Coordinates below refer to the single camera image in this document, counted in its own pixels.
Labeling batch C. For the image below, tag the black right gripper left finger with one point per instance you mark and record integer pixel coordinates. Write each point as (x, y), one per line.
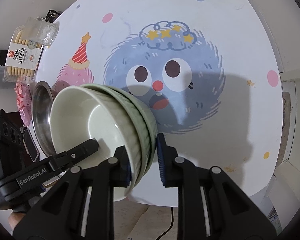
(90, 212)

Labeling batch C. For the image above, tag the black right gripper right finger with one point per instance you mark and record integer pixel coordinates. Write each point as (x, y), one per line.
(198, 196)

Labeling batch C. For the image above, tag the small cream ribbed bowl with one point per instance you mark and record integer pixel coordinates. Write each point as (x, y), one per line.
(79, 114)

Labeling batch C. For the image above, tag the ribbed pale green bowl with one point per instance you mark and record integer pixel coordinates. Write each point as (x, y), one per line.
(137, 120)

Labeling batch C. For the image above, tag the wide pale green bowl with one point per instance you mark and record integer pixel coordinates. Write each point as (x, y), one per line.
(148, 118)

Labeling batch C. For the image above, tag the large stainless steel bowl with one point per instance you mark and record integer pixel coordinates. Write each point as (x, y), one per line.
(42, 99)

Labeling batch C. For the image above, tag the person's left hand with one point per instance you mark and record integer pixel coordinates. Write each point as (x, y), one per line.
(15, 218)

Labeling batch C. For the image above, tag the black smartphone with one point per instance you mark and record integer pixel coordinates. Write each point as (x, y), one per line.
(30, 146)

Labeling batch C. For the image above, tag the pink snack bag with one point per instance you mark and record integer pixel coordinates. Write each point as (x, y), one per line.
(24, 102)

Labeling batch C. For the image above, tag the patterned floor mat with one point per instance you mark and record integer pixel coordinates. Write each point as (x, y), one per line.
(285, 127)

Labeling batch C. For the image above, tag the biscuit box with white label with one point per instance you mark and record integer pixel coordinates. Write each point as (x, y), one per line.
(22, 59)

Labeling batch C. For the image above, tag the clear glass cup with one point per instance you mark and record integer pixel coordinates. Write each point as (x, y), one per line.
(41, 32)

